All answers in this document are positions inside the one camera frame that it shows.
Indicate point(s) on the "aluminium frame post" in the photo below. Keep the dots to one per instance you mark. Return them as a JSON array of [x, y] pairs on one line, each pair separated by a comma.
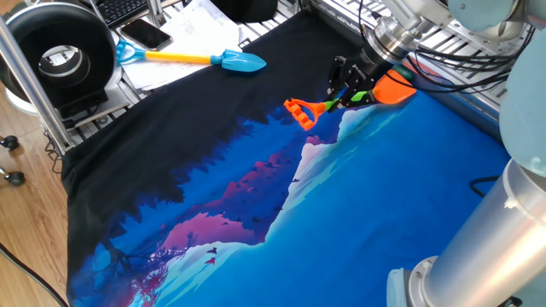
[[34, 85]]

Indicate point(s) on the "black smartphone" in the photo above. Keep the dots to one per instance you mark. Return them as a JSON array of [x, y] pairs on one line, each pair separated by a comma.
[[146, 34]]

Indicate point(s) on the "black cap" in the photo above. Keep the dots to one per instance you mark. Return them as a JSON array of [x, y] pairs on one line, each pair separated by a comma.
[[243, 10]]

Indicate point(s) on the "black computer keyboard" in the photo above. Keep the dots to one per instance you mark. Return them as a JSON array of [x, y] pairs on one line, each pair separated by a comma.
[[119, 10]]

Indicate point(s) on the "black caster wheel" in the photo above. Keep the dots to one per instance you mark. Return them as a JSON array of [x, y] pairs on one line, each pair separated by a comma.
[[13, 177], [9, 142]]

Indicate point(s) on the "short aluminium post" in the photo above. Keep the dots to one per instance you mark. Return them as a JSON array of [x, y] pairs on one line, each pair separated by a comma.
[[155, 13]]

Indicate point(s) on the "green toy cucumber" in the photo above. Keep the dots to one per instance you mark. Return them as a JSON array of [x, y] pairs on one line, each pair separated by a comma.
[[405, 72]]

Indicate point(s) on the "mountain landscape printed cloth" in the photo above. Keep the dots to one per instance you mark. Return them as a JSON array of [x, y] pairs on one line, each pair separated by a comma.
[[362, 192]]

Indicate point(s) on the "white printed paper sheets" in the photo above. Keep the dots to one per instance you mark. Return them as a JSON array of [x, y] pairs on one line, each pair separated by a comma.
[[200, 30]]

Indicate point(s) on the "black round duct fan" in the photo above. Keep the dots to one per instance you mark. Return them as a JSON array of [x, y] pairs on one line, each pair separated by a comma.
[[25, 51]]

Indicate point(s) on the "orange green toy shovel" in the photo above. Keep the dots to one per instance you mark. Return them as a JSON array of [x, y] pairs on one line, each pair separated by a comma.
[[394, 91]]

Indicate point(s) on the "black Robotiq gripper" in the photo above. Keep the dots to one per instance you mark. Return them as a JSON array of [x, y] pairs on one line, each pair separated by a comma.
[[367, 72]]

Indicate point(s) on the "blue yellow toy shovel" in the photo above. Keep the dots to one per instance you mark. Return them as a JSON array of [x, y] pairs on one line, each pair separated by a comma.
[[241, 61]]

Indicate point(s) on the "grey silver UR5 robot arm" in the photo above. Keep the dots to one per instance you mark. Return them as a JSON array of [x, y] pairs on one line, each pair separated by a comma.
[[478, 247]]

